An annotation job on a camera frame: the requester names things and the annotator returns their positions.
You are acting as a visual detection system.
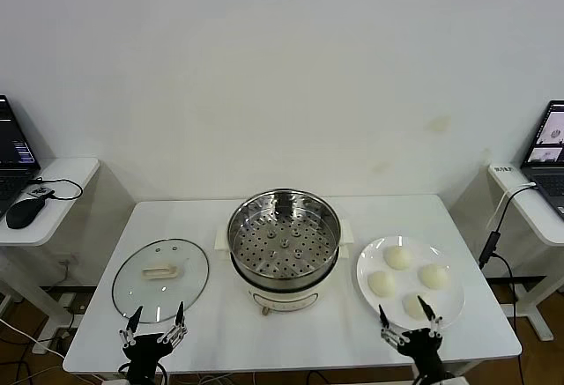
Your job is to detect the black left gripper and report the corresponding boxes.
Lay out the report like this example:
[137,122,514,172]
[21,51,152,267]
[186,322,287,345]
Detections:
[117,300,189,385]

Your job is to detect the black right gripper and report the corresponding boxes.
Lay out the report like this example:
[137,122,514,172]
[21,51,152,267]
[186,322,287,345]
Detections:
[377,294,446,385]

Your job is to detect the white steamed baozi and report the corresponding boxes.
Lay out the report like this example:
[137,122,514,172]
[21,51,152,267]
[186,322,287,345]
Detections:
[382,246,414,271]
[403,292,435,320]
[367,270,397,298]
[417,263,451,291]

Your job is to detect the glass lid with cream handle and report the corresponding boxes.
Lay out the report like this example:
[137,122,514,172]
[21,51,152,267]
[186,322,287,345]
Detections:
[111,238,211,325]

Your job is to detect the perforated steel steamer basket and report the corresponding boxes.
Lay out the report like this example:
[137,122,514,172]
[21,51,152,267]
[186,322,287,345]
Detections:
[226,188,343,283]

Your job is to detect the white round plate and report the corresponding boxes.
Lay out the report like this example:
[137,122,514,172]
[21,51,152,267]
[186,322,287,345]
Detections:
[355,235,466,331]

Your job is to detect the black floor foot bar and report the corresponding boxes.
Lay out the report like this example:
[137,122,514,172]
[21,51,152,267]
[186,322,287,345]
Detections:
[39,285,98,294]

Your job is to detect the cream electric cooker pot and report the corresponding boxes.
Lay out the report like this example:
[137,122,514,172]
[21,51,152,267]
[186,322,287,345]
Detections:
[213,219,355,316]

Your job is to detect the black computer mouse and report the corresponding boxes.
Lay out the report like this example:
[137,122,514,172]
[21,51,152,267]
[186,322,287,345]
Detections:
[4,196,48,230]

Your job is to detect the white side table with mouse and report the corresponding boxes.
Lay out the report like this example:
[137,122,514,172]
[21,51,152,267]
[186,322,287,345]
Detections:
[0,157,100,329]

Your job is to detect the grey laptop with bright windows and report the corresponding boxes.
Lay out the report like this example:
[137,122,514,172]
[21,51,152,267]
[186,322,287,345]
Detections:
[519,100,564,221]

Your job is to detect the black laptop with dark screen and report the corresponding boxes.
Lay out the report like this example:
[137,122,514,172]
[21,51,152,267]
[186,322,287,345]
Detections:
[0,93,41,218]

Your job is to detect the black adapter cable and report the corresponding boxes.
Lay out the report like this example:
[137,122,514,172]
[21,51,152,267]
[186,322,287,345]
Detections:
[478,181,539,320]

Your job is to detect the white cable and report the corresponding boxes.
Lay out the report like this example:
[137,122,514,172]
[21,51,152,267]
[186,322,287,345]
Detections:
[495,181,537,232]

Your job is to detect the black usb cable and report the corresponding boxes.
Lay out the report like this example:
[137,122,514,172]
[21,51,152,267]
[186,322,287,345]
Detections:
[26,176,84,204]

